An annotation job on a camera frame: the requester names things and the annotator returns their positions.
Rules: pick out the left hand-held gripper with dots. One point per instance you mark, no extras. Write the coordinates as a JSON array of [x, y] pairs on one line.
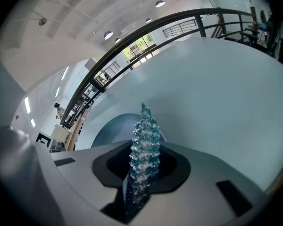
[[43, 141]]

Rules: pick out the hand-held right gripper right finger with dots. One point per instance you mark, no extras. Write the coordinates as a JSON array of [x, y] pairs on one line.
[[202, 173]]

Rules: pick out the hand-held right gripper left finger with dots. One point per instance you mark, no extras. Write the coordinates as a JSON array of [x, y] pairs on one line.
[[80, 173]]

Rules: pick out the white box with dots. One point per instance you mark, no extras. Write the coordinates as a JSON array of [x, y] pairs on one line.
[[59, 135]]

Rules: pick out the ceiling light strip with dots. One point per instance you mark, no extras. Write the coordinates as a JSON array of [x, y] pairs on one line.
[[32, 123], [65, 73], [27, 105], [57, 92]]

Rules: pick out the wooden side table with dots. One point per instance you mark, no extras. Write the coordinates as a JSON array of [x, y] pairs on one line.
[[73, 135]]

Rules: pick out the black mezzanine railing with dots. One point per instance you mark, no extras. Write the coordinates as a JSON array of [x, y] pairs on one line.
[[112, 70], [179, 29]]

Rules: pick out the round ceiling fixture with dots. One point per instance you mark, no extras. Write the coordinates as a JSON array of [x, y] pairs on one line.
[[42, 21]]

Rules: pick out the dome ceiling lamp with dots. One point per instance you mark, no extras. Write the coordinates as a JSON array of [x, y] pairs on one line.
[[108, 35], [148, 20], [118, 40], [160, 4]]

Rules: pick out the glass entrance doors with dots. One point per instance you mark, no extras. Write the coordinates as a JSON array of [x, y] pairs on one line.
[[140, 48]]

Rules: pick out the black curved metal railing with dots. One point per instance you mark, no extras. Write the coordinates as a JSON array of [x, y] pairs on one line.
[[201, 26]]

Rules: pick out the tripod with equipment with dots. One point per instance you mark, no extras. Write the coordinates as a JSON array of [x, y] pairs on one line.
[[266, 27]]

